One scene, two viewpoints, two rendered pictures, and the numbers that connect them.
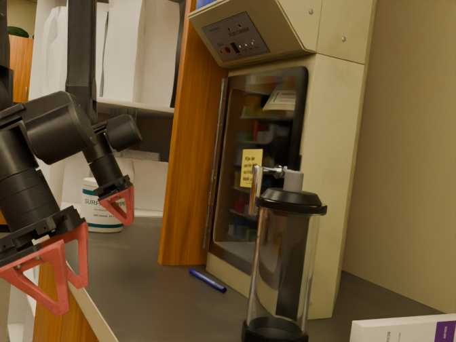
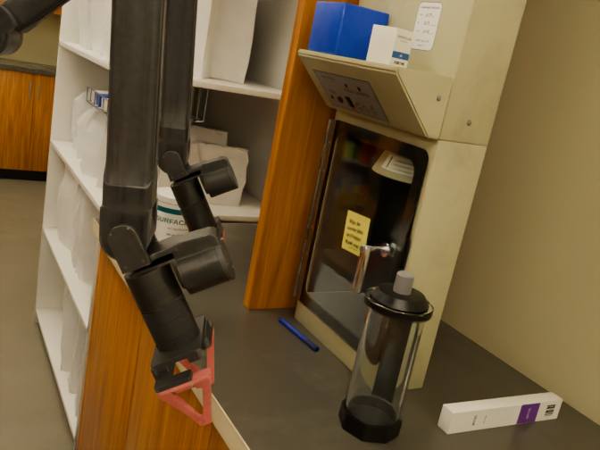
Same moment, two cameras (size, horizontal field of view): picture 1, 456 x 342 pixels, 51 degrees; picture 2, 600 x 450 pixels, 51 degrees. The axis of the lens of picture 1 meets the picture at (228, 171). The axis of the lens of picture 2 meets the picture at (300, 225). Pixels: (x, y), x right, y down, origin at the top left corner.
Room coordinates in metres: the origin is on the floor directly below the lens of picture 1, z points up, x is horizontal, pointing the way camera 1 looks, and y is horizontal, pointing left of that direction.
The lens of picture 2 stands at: (-0.20, 0.13, 1.50)
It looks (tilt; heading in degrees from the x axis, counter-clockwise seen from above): 15 degrees down; 357
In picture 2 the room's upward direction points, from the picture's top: 11 degrees clockwise
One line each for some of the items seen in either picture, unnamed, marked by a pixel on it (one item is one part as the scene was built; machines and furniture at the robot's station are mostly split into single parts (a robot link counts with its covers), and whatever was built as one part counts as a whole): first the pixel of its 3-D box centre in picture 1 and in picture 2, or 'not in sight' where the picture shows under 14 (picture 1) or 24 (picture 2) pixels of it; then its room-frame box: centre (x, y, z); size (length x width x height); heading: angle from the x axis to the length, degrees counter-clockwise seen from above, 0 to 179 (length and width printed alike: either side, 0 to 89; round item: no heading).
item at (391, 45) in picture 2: not in sight; (389, 46); (0.90, -0.02, 1.54); 0.05 x 0.05 x 0.06; 46
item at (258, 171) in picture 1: (263, 189); (369, 267); (0.86, -0.07, 1.17); 0.05 x 0.03 x 0.10; 118
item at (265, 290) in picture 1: (282, 269); (384, 361); (0.72, -0.10, 1.06); 0.11 x 0.11 x 0.21
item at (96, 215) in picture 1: (103, 204); (175, 219); (1.45, 0.36, 1.02); 0.13 x 0.13 x 0.15
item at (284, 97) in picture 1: (250, 171); (353, 235); (0.97, -0.04, 1.19); 0.30 x 0.01 x 0.40; 28
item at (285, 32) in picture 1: (244, 30); (362, 90); (0.94, 0.00, 1.46); 0.32 x 0.12 x 0.10; 28
